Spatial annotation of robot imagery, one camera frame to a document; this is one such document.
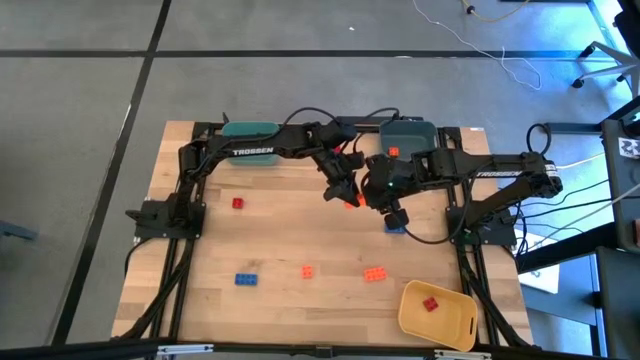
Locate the grey floor object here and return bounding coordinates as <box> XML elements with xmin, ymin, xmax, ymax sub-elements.
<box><xmin>0</xmin><ymin>219</ymin><xmax>39</xmax><ymax>244</ymax></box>

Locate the dark cabinet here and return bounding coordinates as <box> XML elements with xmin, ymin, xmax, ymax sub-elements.
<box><xmin>594</xmin><ymin>247</ymin><xmax>640</xmax><ymax>360</ymax></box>

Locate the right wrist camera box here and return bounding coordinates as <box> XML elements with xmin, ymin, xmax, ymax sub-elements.
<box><xmin>383</xmin><ymin>208</ymin><xmax>411</xmax><ymax>231</ymax></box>

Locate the black table frame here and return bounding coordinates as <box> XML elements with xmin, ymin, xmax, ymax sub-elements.
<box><xmin>117</xmin><ymin>119</ymin><xmax>534</xmax><ymax>351</ymax></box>

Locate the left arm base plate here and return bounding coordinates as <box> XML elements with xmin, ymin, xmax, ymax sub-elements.
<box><xmin>124</xmin><ymin>198</ymin><xmax>207</xmax><ymax>240</ymax></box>

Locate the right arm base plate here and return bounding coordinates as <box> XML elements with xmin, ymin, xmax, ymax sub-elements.
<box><xmin>446</xmin><ymin>204</ymin><xmax>518</xmax><ymax>247</ymax></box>

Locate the fiducial marker tag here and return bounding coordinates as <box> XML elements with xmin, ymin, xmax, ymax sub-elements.
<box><xmin>618</xmin><ymin>137</ymin><xmax>640</xmax><ymax>160</ymax></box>

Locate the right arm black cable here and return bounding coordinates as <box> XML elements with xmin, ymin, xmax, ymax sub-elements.
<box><xmin>399</xmin><ymin>177</ymin><xmax>476</xmax><ymax>246</ymax></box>

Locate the dark slate plastic bin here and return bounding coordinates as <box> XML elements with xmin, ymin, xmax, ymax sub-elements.
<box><xmin>378</xmin><ymin>121</ymin><xmax>439</xmax><ymax>164</ymax></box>

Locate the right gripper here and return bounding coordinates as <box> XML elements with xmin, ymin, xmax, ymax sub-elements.
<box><xmin>360</xmin><ymin>182</ymin><xmax>401</xmax><ymax>211</ymax></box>

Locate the white floor cable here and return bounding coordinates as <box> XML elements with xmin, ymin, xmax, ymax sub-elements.
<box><xmin>412</xmin><ymin>0</ymin><xmax>544</xmax><ymax>91</ymax></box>

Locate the yellow plastic bin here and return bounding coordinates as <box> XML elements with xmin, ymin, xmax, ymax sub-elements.
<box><xmin>397</xmin><ymin>279</ymin><xmax>480</xmax><ymax>353</ymax></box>

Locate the black camera gantry frame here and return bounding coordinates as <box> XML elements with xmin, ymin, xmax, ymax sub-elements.
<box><xmin>0</xmin><ymin>337</ymin><xmax>640</xmax><ymax>360</ymax></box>

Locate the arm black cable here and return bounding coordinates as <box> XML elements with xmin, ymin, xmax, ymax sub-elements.
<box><xmin>192</xmin><ymin>106</ymin><xmax>351</xmax><ymax>176</ymax></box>
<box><xmin>399</xmin><ymin>177</ymin><xmax>476</xmax><ymax>246</ymax></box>

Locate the teal plastic bin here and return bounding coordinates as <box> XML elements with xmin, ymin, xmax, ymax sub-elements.
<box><xmin>221</xmin><ymin>121</ymin><xmax>281</xmax><ymax>167</ymax></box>

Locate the black cable loop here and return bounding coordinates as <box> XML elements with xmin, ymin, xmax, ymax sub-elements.
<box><xmin>525</xmin><ymin>122</ymin><xmax>554</xmax><ymax>156</ymax></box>

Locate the yellow floor cable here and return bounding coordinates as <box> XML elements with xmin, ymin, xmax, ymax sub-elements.
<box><xmin>459</xmin><ymin>0</ymin><xmax>531</xmax><ymax>24</ymax></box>

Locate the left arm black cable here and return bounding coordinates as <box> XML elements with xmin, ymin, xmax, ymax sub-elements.
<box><xmin>192</xmin><ymin>106</ymin><xmax>351</xmax><ymax>176</ymax></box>

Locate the office chair base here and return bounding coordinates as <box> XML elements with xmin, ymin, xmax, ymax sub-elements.
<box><xmin>572</xmin><ymin>40</ymin><xmax>640</xmax><ymax>99</ymax></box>

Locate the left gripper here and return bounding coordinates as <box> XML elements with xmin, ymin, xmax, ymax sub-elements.
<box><xmin>323</xmin><ymin>169</ymin><xmax>361</xmax><ymax>205</ymax></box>

